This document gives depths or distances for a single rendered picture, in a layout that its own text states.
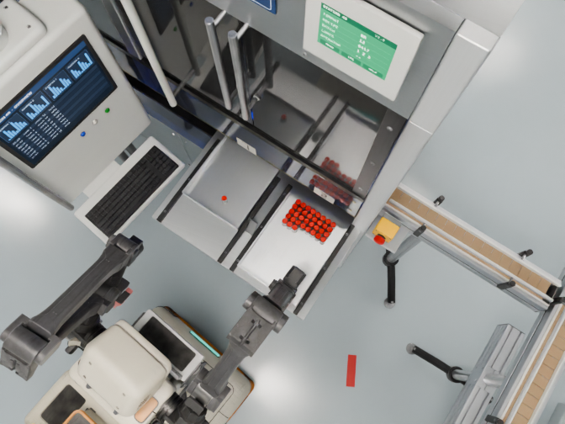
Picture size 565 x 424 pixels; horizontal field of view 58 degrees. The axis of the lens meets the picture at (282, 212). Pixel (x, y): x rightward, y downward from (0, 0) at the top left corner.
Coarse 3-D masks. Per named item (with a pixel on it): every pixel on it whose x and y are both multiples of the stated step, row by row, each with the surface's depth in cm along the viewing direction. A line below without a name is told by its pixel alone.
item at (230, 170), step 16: (224, 144) 201; (208, 160) 197; (224, 160) 200; (240, 160) 200; (256, 160) 200; (208, 176) 198; (224, 176) 198; (240, 176) 198; (256, 176) 198; (272, 176) 198; (192, 192) 196; (208, 192) 196; (224, 192) 196; (240, 192) 196; (256, 192) 196; (208, 208) 195; (224, 208) 195; (240, 208) 195; (240, 224) 190
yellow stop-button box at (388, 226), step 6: (384, 216) 178; (390, 216) 178; (378, 222) 178; (384, 222) 178; (390, 222) 178; (396, 222) 178; (378, 228) 177; (384, 228) 177; (390, 228) 177; (396, 228) 177; (378, 234) 179; (384, 234) 177; (390, 234) 176; (390, 240) 178
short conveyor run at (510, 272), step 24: (408, 192) 187; (408, 216) 188; (432, 216) 188; (456, 216) 188; (432, 240) 187; (456, 240) 182; (480, 240) 186; (480, 264) 184; (504, 264) 184; (528, 264) 180; (504, 288) 182; (528, 288) 179; (552, 288) 185
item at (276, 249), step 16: (288, 208) 194; (272, 224) 193; (256, 240) 189; (272, 240) 191; (288, 240) 191; (304, 240) 191; (336, 240) 191; (256, 256) 190; (272, 256) 190; (288, 256) 190; (304, 256) 190; (320, 256) 190; (256, 272) 188; (272, 272) 188; (304, 272) 188; (304, 288) 187
